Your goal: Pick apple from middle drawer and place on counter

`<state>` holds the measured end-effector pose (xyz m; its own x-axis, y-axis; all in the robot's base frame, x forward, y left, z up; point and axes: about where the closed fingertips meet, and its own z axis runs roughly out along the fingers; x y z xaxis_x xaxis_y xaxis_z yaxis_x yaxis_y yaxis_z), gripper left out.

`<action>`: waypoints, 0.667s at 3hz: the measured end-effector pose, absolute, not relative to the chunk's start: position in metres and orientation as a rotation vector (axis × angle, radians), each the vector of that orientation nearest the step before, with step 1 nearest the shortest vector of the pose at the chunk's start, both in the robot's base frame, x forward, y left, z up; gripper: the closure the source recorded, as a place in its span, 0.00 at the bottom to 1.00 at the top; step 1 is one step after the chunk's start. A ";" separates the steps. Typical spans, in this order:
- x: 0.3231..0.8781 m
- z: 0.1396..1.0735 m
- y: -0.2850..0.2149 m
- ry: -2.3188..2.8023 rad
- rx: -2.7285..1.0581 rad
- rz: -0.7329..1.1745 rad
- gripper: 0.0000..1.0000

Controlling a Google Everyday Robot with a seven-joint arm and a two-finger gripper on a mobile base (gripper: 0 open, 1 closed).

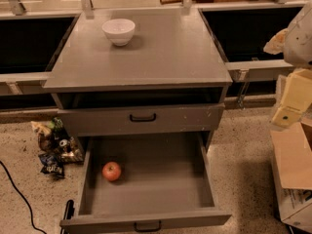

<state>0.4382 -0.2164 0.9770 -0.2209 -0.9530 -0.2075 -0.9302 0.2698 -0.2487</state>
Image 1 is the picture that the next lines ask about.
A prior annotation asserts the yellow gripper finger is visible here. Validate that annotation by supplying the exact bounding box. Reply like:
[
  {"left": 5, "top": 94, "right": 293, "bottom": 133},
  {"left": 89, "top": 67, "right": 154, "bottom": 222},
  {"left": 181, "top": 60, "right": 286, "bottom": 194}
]
[
  {"left": 271, "top": 69, "right": 312, "bottom": 128},
  {"left": 263, "top": 28, "right": 288, "bottom": 55}
]

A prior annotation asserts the red apple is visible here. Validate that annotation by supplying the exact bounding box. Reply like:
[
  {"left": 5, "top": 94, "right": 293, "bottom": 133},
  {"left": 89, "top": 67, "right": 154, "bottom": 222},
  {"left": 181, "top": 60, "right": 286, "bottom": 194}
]
[{"left": 101, "top": 162, "right": 122, "bottom": 182}]

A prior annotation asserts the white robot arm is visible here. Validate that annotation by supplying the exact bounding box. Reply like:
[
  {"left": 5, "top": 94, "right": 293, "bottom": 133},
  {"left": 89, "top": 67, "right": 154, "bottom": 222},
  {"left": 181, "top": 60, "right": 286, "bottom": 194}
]
[{"left": 263, "top": 1, "right": 312, "bottom": 128}]

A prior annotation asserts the grey top drawer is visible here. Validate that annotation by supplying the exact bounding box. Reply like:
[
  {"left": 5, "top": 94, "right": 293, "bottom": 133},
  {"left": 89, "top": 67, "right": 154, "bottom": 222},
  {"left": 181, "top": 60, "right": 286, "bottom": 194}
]
[{"left": 58, "top": 103, "right": 224, "bottom": 137}]

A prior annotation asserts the grey drawer cabinet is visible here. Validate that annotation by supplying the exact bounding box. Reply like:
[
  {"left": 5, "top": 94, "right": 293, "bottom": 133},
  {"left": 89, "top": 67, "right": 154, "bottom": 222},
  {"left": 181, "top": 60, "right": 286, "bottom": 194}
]
[{"left": 42, "top": 6, "right": 234, "bottom": 141}]

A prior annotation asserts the open grey middle drawer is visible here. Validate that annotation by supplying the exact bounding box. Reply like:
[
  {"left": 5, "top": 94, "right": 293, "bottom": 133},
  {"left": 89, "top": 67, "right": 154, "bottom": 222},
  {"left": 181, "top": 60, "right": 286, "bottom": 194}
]
[{"left": 60, "top": 133, "right": 230, "bottom": 234}]

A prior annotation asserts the cardboard box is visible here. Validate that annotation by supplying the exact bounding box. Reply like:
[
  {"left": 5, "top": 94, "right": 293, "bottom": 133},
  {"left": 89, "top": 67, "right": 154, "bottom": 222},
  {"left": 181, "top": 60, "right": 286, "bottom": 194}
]
[{"left": 271, "top": 118, "right": 312, "bottom": 233}]

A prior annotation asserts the wooden stick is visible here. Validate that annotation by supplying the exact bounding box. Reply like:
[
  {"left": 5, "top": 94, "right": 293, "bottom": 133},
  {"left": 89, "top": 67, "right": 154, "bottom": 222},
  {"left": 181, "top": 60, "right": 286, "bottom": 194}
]
[{"left": 159, "top": 0, "right": 196, "bottom": 5}]

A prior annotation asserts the white ceramic bowl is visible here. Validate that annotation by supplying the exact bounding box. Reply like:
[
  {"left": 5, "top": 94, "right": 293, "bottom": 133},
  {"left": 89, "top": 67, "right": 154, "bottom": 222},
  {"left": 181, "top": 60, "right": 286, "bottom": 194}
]
[{"left": 101, "top": 19, "right": 136, "bottom": 46}]

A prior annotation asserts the pile of snack bags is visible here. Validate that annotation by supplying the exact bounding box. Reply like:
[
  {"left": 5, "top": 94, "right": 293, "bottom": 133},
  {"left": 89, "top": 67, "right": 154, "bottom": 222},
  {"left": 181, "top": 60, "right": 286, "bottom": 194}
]
[{"left": 30, "top": 117, "right": 85, "bottom": 178}]

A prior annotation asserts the black top drawer handle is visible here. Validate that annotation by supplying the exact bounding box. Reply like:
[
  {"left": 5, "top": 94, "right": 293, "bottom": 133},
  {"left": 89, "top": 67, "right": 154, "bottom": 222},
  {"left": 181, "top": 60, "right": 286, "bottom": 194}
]
[{"left": 129, "top": 113, "right": 157, "bottom": 123}]

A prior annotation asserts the black middle drawer handle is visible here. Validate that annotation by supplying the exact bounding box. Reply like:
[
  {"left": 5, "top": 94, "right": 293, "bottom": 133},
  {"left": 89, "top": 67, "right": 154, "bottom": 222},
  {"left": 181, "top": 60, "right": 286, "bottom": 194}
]
[{"left": 134, "top": 220, "right": 162, "bottom": 233}]

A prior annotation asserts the black cable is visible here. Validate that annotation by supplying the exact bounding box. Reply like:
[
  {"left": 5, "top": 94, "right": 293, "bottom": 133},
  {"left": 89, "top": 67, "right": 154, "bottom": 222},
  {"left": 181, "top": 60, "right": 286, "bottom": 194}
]
[{"left": 0, "top": 160, "right": 48, "bottom": 234}]

